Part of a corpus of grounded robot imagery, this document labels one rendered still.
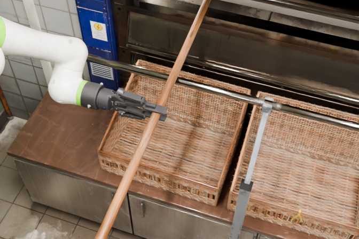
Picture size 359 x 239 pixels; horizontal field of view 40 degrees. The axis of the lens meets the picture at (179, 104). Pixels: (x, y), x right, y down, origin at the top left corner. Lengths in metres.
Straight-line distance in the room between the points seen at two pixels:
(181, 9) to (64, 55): 0.60
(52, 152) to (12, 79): 0.76
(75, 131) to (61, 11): 0.57
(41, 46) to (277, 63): 1.00
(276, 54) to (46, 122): 1.15
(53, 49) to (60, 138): 0.83
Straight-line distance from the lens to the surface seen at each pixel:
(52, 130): 2.46
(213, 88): 1.77
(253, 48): 2.11
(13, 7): 2.54
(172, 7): 2.08
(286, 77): 2.15
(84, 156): 2.34
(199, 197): 2.15
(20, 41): 1.58
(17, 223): 2.90
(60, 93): 1.73
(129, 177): 1.52
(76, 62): 1.73
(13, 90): 3.10
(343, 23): 1.75
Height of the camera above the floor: 2.50
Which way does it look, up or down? 50 degrees down
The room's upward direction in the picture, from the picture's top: 1 degrees clockwise
